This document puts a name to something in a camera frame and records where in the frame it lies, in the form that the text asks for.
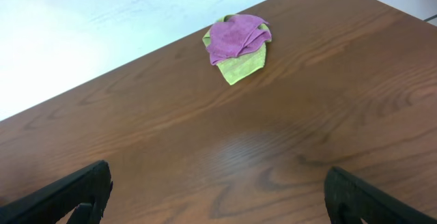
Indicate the purple crumpled cloth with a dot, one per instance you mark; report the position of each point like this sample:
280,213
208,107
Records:
236,35

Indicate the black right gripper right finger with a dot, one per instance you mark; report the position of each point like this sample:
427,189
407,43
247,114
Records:
349,199

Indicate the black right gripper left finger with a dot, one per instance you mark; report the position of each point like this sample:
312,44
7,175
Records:
84,194

